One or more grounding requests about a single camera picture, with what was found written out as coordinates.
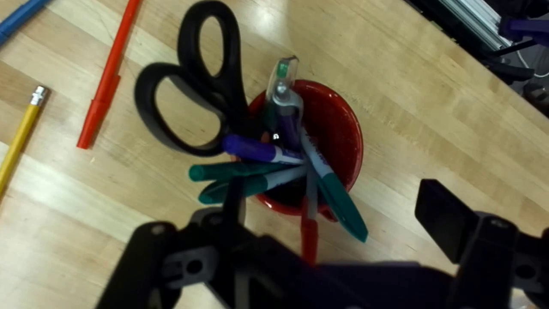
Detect teal capped white marker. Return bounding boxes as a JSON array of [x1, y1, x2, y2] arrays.
[[297, 127, 370, 244]]

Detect black handled scissors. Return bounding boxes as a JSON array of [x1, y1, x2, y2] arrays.
[[134, 0, 255, 158]]

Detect red pen cup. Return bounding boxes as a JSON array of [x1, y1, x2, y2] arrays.
[[246, 77, 366, 223]]

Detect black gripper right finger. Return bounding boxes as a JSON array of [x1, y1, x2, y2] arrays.
[[414, 179, 520, 309]]

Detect purple capped marker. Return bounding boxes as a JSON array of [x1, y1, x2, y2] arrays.
[[222, 132, 306, 168]]

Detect orange pen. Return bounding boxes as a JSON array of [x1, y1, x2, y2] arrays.
[[76, 0, 145, 151]]

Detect aluminium extrusion rail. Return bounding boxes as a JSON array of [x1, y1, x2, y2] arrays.
[[440, 0, 514, 53]]

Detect red capped grey pen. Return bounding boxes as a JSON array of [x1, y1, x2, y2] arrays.
[[301, 165, 321, 266]]

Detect blue pen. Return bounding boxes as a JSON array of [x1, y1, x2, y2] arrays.
[[0, 0, 52, 48]]

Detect green pen with clear clip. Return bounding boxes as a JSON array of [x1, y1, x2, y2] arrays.
[[263, 55, 306, 144]]

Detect yellow pencil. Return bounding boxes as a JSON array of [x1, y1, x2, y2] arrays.
[[0, 84, 52, 199]]

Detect green capped marker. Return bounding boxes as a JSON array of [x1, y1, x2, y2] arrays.
[[198, 165, 311, 206], [188, 161, 299, 184]]

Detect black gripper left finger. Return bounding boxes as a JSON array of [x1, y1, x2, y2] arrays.
[[220, 175, 320, 309]]

